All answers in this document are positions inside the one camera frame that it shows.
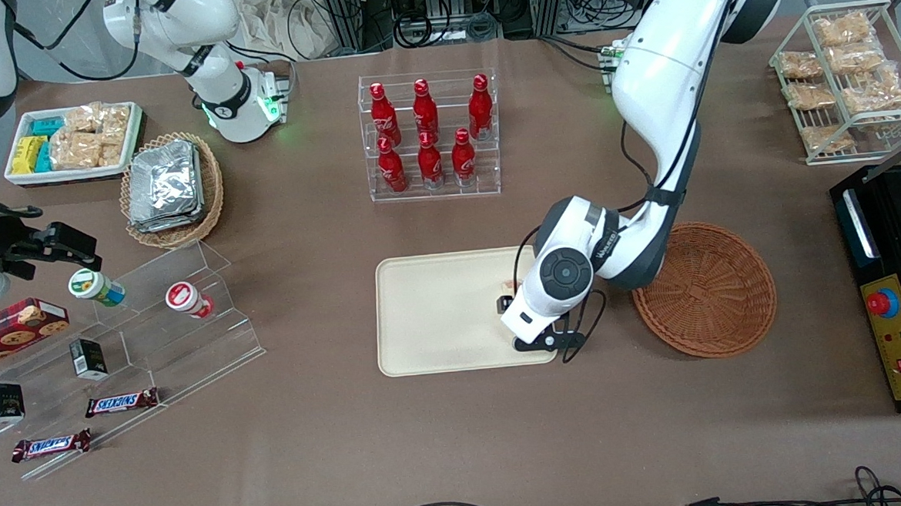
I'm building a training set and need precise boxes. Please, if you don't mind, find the cream plastic tray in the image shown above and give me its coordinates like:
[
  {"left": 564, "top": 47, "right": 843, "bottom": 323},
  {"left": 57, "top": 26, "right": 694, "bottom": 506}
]
[{"left": 372, "top": 245, "right": 562, "bottom": 379}]

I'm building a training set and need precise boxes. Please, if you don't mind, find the white rectangular snack tray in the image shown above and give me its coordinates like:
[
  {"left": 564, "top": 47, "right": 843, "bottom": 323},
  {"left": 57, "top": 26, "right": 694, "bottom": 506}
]
[{"left": 0, "top": 101, "right": 149, "bottom": 189}]

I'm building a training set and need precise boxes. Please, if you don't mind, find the oval tan wicker basket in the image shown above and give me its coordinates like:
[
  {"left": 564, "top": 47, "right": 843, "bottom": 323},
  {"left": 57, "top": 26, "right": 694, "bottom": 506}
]
[{"left": 116, "top": 130, "right": 227, "bottom": 252}]

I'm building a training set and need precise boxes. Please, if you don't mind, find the brown round wicker basket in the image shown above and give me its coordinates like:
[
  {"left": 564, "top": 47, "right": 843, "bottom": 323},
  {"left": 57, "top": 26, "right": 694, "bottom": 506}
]
[{"left": 629, "top": 218, "right": 781, "bottom": 363}]

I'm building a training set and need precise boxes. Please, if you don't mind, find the green capped yogurt cup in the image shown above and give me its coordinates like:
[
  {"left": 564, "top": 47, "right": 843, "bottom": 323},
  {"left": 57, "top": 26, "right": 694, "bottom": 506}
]
[{"left": 66, "top": 266, "right": 127, "bottom": 310}]

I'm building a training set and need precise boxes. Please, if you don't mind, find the yellow snack packet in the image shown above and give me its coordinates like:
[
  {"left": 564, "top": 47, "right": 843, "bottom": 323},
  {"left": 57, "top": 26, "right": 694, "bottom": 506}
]
[{"left": 11, "top": 136, "right": 51, "bottom": 176}]

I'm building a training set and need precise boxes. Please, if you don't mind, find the red tartan cookie box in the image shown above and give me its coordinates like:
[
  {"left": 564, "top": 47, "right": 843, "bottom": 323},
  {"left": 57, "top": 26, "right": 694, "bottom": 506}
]
[{"left": 0, "top": 296, "right": 72, "bottom": 365}]

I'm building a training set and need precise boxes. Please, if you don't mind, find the silver foil pouch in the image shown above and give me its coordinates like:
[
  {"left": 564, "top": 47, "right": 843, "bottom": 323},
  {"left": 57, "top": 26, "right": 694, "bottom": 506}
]
[
  {"left": 127, "top": 203, "right": 208, "bottom": 235},
  {"left": 126, "top": 139, "right": 204, "bottom": 224}
]

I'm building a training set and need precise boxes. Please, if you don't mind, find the red capped yogurt cup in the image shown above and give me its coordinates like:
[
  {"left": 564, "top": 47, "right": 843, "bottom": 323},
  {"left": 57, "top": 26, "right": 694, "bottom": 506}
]
[{"left": 163, "top": 279, "right": 216, "bottom": 322}]

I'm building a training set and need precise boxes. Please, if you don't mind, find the clear acrylic bottle rack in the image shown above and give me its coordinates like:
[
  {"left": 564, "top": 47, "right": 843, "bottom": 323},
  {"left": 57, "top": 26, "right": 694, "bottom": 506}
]
[{"left": 357, "top": 68, "right": 504, "bottom": 204}]

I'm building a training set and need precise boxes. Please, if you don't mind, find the clear acrylic step shelf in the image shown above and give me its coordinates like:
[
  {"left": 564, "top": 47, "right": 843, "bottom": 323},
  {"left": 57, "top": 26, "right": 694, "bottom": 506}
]
[{"left": 0, "top": 236, "right": 273, "bottom": 484}]

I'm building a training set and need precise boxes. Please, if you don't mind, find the red cola bottle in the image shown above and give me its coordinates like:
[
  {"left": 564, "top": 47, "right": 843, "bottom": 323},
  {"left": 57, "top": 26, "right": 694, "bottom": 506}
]
[
  {"left": 465, "top": 72, "right": 496, "bottom": 142},
  {"left": 411, "top": 77, "right": 441, "bottom": 142},
  {"left": 450, "top": 127, "right": 479, "bottom": 188},
  {"left": 377, "top": 135, "right": 410, "bottom": 195},
  {"left": 417, "top": 130, "right": 447, "bottom": 191},
  {"left": 368, "top": 82, "right": 403, "bottom": 149}
]

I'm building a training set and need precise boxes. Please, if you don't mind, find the small black white box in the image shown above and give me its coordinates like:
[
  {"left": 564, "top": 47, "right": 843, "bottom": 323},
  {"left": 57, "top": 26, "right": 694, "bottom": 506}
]
[{"left": 0, "top": 381, "right": 27, "bottom": 426}]

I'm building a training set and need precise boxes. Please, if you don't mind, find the snickers chocolate bar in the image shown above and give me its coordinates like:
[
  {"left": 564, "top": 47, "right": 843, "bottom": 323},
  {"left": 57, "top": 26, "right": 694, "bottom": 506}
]
[
  {"left": 83, "top": 387, "right": 161, "bottom": 420},
  {"left": 9, "top": 427, "right": 94, "bottom": 464}
]

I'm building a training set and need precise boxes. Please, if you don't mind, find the white cloth bag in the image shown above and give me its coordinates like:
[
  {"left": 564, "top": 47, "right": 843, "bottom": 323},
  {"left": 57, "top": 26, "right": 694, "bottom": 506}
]
[{"left": 239, "top": 0, "right": 335, "bottom": 65}]

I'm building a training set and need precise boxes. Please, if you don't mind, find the clear bag of fried snacks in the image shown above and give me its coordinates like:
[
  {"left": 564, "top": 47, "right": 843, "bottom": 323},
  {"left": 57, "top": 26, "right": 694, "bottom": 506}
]
[
  {"left": 839, "top": 68, "right": 901, "bottom": 119},
  {"left": 784, "top": 80, "right": 838, "bottom": 113},
  {"left": 798, "top": 122, "right": 856, "bottom": 156},
  {"left": 811, "top": 10, "right": 877, "bottom": 50},
  {"left": 825, "top": 40, "right": 888, "bottom": 77},
  {"left": 777, "top": 49, "right": 825, "bottom": 83}
]

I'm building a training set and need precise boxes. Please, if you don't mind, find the black control box machine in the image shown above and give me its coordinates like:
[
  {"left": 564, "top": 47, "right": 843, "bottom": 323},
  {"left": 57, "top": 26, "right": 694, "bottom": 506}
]
[{"left": 828, "top": 164, "right": 901, "bottom": 418}]

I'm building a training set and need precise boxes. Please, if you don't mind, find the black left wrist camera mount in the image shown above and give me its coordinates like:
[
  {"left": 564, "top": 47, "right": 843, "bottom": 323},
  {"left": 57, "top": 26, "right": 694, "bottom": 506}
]
[{"left": 511, "top": 324, "right": 587, "bottom": 355}]

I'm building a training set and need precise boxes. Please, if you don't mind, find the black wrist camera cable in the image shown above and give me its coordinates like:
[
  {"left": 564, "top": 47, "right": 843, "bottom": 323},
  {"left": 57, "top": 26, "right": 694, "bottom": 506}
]
[{"left": 506, "top": 116, "right": 715, "bottom": 367}]

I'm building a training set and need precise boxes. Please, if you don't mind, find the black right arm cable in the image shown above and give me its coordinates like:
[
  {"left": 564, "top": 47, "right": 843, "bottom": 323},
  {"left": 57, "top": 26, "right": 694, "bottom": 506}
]
[{"left": 9, "top": 0, "right": 151, "bottom": 86}]

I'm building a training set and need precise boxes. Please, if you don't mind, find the black cable bundle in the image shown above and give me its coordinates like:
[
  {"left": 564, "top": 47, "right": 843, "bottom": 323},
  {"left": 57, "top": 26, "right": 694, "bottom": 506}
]
[{"left": 390, "top": 4, "right": 504, "bottom": 50}]

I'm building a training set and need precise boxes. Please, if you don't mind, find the white wire rack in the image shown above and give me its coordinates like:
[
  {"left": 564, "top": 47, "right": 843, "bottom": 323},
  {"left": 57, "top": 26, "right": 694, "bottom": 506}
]
[{"left": 765, "top": 0, "right": 901, "bottom": 169}]

